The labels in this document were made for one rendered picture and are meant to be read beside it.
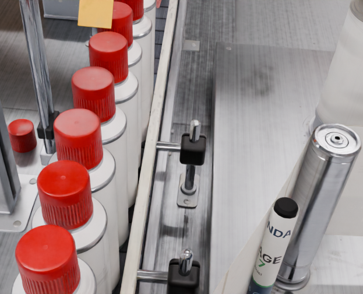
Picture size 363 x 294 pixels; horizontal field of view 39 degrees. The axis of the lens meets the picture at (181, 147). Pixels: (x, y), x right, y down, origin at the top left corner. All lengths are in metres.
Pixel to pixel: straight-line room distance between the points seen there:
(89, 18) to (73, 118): 0.13
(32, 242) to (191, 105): 0.51
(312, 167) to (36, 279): 0.22
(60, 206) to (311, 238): 0.23
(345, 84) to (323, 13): 0.47
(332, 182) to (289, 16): 0.65
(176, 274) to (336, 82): 0.29
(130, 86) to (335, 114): 0.28
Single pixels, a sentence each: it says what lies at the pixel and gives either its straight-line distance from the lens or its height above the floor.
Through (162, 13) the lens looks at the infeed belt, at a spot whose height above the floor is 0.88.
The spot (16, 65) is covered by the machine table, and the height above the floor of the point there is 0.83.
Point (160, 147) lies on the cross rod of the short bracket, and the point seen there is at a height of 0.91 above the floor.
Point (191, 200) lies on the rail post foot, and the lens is 0.65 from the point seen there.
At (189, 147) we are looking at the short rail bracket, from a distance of 0.59.
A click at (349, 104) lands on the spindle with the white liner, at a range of 0.62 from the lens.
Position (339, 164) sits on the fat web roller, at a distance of 0.40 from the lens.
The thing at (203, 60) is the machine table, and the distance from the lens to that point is 0.88.
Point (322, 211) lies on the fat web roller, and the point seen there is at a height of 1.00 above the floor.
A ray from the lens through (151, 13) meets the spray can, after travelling 0.59.
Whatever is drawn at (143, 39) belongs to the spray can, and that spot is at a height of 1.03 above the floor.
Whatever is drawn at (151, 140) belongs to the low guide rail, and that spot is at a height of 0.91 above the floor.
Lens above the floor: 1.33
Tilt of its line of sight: 44 degrees down
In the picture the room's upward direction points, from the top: 5 degrees clockwise
